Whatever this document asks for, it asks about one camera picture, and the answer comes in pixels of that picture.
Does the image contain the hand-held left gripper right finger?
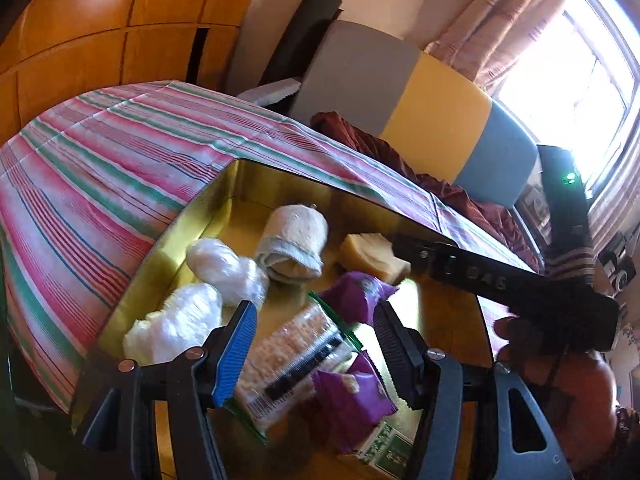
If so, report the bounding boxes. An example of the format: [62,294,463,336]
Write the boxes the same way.
[372,300,573,480]

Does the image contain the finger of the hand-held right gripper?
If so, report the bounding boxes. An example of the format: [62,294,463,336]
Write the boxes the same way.
[392,234,551,311]

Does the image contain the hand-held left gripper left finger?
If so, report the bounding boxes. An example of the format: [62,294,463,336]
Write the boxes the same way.
[60,300,258,480]

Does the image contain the cracker packet with green edge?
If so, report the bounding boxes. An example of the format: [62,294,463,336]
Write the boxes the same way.
[222,292,363,446]

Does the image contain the purple snack packet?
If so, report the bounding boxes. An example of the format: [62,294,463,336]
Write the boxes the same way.
[317,270,401,326]
[310,350,401,453]

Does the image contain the white plastic bag wad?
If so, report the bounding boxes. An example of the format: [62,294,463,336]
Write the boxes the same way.
[187,237,271,308]
[122,282,226,366]

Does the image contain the yellow sponge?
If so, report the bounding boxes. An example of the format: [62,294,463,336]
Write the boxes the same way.
[340,232,413,286]

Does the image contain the white green printed box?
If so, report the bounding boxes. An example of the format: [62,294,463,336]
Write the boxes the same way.
[357,420,423,478]

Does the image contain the beige towel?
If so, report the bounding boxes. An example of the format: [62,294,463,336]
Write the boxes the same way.
[255,204,331,283]

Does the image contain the golden metal tray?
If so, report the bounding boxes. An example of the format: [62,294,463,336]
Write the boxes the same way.
[70,157,498,480]

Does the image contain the person's right hand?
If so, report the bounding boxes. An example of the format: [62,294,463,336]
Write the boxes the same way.
[492,316,618,471]

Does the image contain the black white device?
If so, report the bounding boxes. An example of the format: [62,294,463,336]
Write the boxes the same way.
[597,232,640,293]

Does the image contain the maroon blanket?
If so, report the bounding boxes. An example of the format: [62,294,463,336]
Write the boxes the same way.
[310,110,546,271]

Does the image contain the window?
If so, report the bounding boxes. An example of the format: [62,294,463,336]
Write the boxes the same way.
[492,0,640,196]

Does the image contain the pink striped curtain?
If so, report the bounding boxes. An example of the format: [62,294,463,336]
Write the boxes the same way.
[425,0,581,96]

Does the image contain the white foam piece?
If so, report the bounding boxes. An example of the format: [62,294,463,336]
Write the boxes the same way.
[237,77,303,106]

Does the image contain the black rolled mat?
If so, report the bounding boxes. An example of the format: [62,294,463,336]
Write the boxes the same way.
[260,0,343,86]

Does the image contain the wooden wardrobe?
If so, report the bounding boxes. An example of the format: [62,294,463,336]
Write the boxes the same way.
[0,0,271,146]

